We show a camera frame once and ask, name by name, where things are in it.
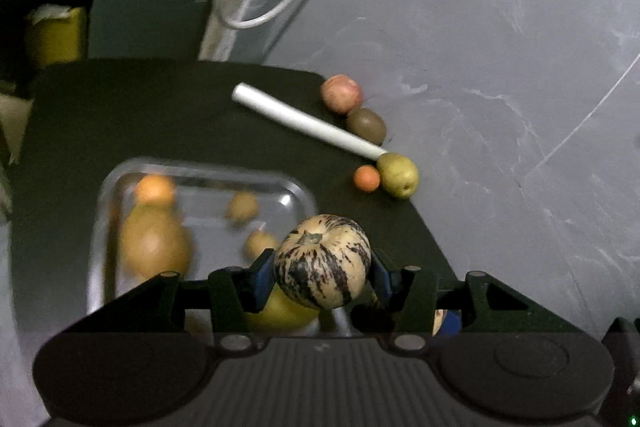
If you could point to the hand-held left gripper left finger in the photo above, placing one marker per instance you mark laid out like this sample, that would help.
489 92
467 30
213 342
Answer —
262 279

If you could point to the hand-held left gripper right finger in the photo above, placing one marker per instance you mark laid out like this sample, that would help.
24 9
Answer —
378 279

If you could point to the white tube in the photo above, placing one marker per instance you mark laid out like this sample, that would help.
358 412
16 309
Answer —
300 119

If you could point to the brown kiwi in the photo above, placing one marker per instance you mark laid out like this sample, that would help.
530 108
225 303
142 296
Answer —
366 126

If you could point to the red apple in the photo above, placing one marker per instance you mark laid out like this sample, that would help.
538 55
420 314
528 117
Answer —
341 94

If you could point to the rectangular metal tray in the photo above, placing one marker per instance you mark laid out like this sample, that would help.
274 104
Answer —
210 202

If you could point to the yellow container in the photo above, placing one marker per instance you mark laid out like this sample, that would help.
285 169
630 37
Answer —
55 37

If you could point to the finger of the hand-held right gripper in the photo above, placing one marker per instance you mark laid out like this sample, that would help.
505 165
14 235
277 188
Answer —
452 322

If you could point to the green pear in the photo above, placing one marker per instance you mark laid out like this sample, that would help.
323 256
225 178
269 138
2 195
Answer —
398 175

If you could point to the large brown fruit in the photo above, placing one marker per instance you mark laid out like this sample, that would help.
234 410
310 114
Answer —
154 243

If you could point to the yellow citrus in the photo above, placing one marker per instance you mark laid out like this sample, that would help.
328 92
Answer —
280 314

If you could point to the reddish brown fruit with sticker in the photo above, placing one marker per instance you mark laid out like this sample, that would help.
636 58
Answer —
155 190

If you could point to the striped pepino melon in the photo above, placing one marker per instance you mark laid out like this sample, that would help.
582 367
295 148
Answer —
322 259
438 322

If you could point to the small orange tangerine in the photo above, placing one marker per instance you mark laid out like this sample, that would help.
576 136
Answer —
367 178

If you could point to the small brown longan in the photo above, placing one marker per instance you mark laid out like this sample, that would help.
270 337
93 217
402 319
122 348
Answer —
259 243
242 207

